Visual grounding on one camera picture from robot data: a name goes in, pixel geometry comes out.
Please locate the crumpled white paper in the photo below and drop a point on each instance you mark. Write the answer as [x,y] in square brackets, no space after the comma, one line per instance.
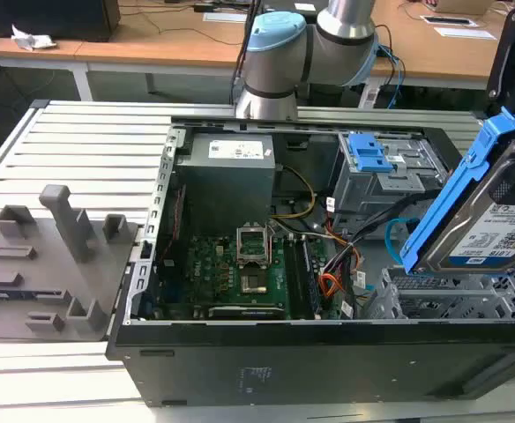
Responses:
[32,39]

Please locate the RAM stick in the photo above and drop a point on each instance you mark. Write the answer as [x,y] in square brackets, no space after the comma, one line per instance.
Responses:
[311,277]

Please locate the grey parts rack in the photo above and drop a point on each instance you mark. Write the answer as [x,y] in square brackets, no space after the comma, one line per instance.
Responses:
[54,282]

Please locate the grey metal disk bay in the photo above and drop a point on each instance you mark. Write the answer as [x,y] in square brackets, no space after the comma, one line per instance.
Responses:
[416,304]

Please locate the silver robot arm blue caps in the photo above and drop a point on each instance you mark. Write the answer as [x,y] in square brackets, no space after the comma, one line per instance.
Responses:
[279,57]

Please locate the white paper sheet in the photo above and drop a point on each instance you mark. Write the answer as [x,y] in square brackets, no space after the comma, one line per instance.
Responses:
[224,17]
[464,32]

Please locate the blue plastic cage latch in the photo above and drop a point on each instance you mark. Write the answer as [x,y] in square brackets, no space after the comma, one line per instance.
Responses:
[367,154]

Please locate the CPU socket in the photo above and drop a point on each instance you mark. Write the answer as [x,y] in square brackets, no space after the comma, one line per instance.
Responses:
[254,283]

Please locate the green motherboard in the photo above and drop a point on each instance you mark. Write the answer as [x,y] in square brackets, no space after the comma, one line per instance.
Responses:
[209,273]

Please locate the black graphics card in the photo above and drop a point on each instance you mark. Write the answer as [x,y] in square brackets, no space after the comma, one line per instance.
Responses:
[246,312]

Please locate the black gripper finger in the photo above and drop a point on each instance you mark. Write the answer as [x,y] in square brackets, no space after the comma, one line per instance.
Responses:
[511,183]

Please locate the grey metal drive cage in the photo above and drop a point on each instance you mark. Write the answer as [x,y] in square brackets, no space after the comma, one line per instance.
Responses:
[372,194]

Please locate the grey power supply unit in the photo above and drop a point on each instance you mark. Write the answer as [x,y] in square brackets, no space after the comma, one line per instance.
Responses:
[226,185]

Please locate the wooden desk white frame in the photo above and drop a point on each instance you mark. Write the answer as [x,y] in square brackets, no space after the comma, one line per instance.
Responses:
[429,48]
[151,39]

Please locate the black RAM slot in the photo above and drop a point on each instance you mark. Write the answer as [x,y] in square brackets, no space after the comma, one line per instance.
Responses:
[293,277]

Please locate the black box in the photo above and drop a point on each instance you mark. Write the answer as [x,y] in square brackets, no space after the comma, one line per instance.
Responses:
[46,17]

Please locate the black open PC case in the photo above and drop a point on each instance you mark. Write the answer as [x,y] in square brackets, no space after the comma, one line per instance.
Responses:
[284,365]

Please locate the hard disk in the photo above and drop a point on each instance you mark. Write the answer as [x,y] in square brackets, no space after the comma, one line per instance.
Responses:
[469,229]

